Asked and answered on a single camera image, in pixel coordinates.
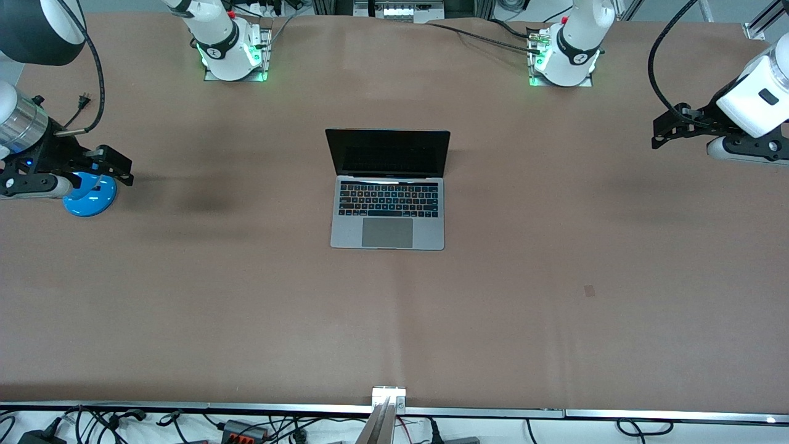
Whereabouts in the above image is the short thick black cable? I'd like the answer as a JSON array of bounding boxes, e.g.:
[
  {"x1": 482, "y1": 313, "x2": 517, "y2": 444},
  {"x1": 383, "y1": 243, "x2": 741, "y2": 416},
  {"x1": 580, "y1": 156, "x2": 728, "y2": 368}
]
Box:
[{"x1": 489, "y1": 18, "x2": 532, "y2": 40}]

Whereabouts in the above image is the looped black cable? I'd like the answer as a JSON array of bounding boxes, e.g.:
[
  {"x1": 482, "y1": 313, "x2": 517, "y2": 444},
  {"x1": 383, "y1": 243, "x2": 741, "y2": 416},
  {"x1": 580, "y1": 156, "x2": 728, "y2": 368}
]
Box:
[{"x1": 616, "y1": 417, "x2": 674, "y2": 438}]

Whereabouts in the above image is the brown table cover sheet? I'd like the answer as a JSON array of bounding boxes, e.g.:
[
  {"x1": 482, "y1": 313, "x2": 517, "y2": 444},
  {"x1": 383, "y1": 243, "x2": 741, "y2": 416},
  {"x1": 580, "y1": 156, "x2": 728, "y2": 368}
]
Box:
[{"x1": 0, "y1": 12, "x2": 789, "y2": 413}]

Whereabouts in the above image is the grey control box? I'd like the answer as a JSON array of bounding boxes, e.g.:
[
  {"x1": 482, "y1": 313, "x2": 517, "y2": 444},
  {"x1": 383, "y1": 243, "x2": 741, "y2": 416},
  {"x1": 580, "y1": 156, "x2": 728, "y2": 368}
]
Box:
[{"x1": 353, "y1": 0, "x2": 446, "y2": 25}]

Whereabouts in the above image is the black and orange connector box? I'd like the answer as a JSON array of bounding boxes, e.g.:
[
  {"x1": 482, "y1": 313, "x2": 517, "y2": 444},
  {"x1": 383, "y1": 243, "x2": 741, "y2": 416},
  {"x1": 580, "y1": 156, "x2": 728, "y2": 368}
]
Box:
[{"x1": 221, "y1": 419, "x2": 270, "y2": 442}]

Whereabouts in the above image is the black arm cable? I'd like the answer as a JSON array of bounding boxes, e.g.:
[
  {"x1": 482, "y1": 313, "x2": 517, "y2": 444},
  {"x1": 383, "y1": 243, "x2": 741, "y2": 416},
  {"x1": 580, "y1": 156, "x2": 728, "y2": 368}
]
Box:
[
  {"x1": 647, "y1": 0, "x2": 723, "y2": 130},
  {"x1": 54, "y1": 0, "x2": 106, "y2": 135}
]

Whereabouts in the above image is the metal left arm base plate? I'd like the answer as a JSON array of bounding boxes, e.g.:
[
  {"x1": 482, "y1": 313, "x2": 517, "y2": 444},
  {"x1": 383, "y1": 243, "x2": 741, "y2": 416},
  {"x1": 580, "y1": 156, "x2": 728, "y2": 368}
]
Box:
[{"x1": 526, "y1": 25, "x2": 594, "y2": 88}]

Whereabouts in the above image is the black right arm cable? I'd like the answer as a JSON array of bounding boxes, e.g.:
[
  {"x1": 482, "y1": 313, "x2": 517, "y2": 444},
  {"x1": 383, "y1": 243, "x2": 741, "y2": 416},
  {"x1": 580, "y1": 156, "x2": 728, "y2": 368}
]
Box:
[{"x1": 54, "y1": 0, "x2": 106, "y2": 135}]

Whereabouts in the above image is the aluminium table edge strip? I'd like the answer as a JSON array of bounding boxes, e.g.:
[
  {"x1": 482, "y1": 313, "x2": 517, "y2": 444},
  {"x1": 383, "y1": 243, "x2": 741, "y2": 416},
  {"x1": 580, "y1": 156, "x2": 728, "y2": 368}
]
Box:
[{"x1": 0, "y1": 402, "x2": 789, "y2": 426}]

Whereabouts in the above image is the aluminium profile rail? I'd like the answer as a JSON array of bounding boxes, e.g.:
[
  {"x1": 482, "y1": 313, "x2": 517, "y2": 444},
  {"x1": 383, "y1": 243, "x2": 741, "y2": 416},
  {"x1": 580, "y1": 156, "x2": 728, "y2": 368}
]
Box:
[{"x1": 354, "y1": 386, "x2": 407, "y2": 444}]

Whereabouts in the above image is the thin grey cable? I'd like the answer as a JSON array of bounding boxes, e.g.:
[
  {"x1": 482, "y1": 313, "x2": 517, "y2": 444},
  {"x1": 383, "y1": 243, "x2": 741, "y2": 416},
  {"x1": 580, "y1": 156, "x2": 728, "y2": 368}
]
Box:
[{"x1": 268, "y1": 15, "x2": 298, "y2": 49}]

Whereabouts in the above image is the black power adapter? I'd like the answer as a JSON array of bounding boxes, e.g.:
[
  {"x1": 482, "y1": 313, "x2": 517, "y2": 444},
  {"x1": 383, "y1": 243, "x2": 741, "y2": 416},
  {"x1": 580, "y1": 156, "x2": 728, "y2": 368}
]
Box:
[{"x1": 17, "y1": 428, "x2": 67, "y2": 444}]

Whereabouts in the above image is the blue desk lamp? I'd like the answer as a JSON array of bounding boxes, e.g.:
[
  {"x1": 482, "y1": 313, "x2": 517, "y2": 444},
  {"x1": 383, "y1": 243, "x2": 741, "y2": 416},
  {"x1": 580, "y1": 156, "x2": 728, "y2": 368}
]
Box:
[{"x1": 62, "y1": 171, "x2": 118, "y2": 218}]

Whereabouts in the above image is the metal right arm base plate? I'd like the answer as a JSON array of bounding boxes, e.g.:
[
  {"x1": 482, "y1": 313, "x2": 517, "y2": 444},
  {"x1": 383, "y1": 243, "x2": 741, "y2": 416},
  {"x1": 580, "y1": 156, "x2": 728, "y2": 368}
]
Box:
[{"x1": 203, "y1": 17, "x2": 274, "y2": 83}]

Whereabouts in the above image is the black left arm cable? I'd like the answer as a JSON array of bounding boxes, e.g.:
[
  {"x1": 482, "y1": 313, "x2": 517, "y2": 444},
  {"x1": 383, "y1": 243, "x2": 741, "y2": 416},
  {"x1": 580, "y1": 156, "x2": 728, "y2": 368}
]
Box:
[{"x1": 647, "y1": 0, "x2": 723, "y2": 130}]

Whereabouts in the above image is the long thick black cable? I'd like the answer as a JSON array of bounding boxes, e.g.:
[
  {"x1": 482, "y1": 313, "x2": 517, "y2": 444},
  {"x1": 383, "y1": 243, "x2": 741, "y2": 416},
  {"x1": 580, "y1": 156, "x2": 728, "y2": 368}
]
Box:
[{"x1": 425, "y1": 20, "x2": 543, "y2": 55}]

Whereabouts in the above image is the grey laptop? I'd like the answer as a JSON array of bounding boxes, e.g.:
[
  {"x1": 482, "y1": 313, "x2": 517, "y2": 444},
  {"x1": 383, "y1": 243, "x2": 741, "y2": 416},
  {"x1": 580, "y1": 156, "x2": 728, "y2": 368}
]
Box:
[{"x1": 325, "y1": 128, "x2": 451, "y2": 251}]

